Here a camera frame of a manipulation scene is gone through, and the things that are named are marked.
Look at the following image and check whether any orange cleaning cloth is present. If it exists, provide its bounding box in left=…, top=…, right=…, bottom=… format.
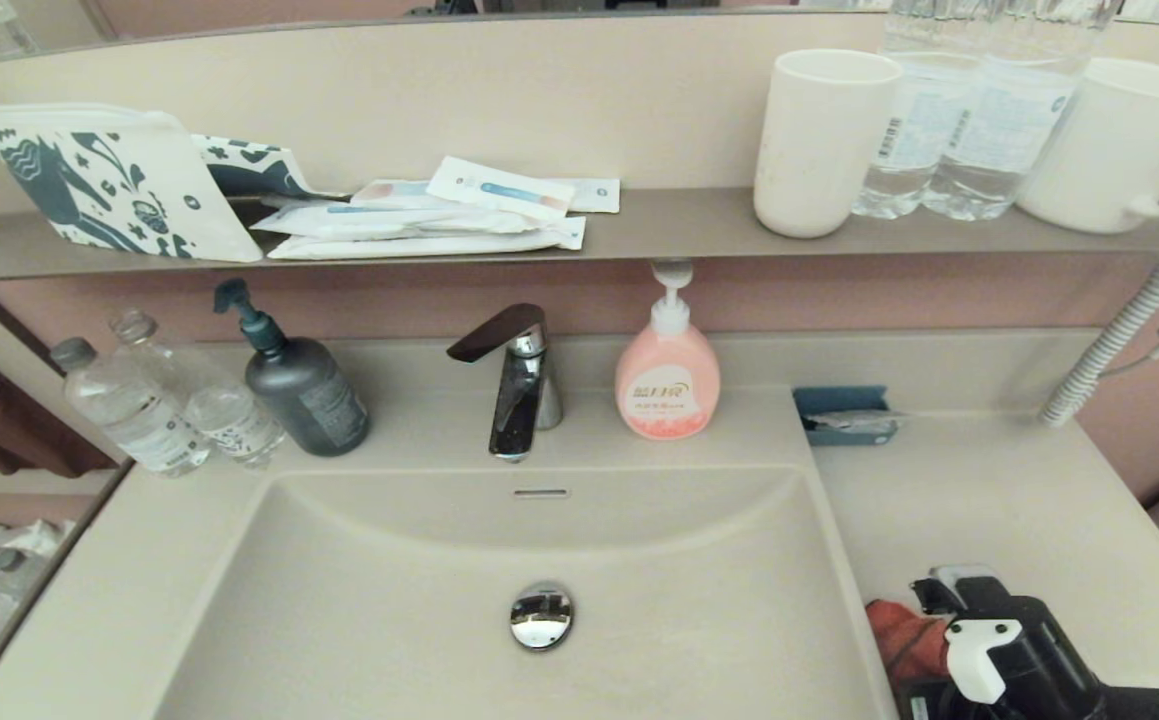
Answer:
left=865, top=598, right=950, bottom=686

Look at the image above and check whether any dark faucet lever handle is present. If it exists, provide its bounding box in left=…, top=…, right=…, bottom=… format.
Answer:
left=446, top=304, right=547, bottom=364

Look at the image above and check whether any chrome sink drain stopper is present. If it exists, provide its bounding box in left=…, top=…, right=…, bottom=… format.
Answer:
left=510, top=583, right=576, bottom=652

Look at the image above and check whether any chrome faucet body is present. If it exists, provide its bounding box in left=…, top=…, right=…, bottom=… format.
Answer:
left=488, top=324, right=565, bottom=464

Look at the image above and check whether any beige sink basin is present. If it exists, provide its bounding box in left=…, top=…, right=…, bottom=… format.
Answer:
left=149, top=465, right=900, bottom=720

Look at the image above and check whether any clear plastic wrapped item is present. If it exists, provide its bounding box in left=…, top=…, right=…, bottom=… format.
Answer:
left=805, top=410, right=910, bottom=436

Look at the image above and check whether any blue soap tray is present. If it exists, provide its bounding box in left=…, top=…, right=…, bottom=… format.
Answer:
left=792, top=386, right=898, bottom=447

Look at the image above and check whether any pink hand soap pump bottle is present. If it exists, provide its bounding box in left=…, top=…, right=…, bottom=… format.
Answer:
left=614, top=260, right=722, bottom=441

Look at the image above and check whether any clear water bottle white label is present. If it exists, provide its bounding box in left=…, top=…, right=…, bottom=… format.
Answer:
left=923, top=0, right=1122, bottom=222
left=851, top=0, right=987, bottom=220

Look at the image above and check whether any white plastic tumbler cup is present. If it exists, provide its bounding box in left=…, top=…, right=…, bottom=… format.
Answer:
left=753, top=49, right=905, bottom=240

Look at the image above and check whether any small white flat sachet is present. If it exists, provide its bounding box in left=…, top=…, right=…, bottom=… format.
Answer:
left=544, top=178, right=621, bottom=214

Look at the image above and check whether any white sachet blue stripe print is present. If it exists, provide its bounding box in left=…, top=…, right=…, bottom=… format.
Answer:
left=426, top=156, right=576, bottom=222

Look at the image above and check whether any dark grey pump bottle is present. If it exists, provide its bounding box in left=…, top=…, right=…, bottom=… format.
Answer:
left=214, top=279, right=372, bottom=458

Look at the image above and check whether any pinkish white sachet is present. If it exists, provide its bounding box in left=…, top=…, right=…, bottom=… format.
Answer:
left=350, top=180, right=440, bottom=209

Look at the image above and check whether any clear bottle blue patterned label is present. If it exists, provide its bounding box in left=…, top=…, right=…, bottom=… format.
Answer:
left=109, top=309, right=287, bottom=470

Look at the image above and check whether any small white blue-print pouch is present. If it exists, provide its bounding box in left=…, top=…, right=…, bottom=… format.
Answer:
left=189, top=135, right=316, bottom=200

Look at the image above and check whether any clear water bottle grey cap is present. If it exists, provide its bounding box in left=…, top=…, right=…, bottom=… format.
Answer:
left=50, top=337, right=212, bottom=478

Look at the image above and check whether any large white blue-print pouch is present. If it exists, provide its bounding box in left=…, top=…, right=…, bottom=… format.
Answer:
left=0, top=103, right=265, bottom=264

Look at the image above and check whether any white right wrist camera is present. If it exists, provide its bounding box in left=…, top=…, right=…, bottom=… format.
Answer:
left=944, top=618, right=1025, bottom=706

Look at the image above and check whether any white coiled cord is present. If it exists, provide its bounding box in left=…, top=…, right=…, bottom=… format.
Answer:
left=1039, top=257, right=1159, bottom=428

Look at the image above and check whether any grey wall shelf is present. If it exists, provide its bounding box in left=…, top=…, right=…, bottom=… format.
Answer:
left=0, top=187, right=1159, bottom=285

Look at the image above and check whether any white mug with handle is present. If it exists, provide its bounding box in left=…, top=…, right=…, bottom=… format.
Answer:
left=1017, top=57, right=1159, bottom=235

